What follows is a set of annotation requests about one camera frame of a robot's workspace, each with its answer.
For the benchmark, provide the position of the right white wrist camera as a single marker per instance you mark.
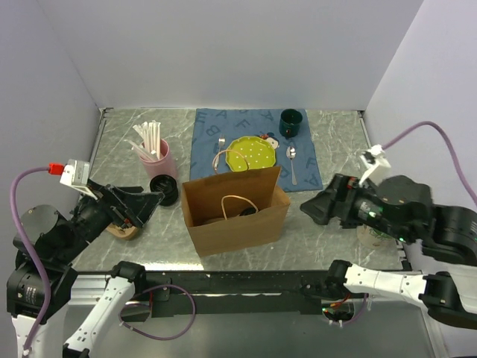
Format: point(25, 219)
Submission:
point(377, 167)

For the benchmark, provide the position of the blue alphabet placemat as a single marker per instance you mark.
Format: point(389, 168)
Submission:
point(233, 124)

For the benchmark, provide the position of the black coffee cup lid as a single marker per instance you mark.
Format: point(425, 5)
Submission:
point(248, 211)

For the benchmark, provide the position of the pink straw holder cup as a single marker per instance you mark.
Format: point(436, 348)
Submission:
point(165, 166)

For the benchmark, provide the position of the white wrapped straws bundle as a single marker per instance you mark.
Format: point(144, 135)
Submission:
point(150, 149)

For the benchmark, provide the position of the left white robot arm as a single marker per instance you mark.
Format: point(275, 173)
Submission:
point(39, 289)

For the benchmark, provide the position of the green interior patterned cup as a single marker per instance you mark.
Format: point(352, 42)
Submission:
point(372, 238)

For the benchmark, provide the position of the yellow dotted plate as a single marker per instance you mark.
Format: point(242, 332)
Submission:
point(250, 152)

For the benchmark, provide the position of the small cartoon figurine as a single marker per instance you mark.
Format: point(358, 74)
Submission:
point(271, 139)

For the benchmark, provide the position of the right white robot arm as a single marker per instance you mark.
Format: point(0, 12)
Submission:
point(443, 235)

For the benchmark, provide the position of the silver fork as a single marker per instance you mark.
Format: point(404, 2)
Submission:
point(221, 144)

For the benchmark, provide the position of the brown cardboard cup carrier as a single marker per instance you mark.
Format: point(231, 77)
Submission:
point(126, 234)

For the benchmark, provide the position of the stack of black lids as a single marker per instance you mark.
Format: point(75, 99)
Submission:
point(168, 186)

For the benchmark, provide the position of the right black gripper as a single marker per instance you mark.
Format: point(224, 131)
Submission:
point(344, 186)

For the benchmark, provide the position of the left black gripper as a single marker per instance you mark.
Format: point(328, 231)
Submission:
point(139, 205)

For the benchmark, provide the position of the brown paper bag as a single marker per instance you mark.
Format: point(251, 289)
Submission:
point(226, 195)

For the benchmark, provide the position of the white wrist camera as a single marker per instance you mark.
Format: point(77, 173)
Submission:
point(377, 167)
point(76, 175)

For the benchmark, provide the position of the silver spoon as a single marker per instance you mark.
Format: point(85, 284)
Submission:
point(291, 154)

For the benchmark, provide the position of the dark green mug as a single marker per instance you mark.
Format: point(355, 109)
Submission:
point(290, 122)

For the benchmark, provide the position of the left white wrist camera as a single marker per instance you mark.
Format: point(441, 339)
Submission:
point(76, 175)

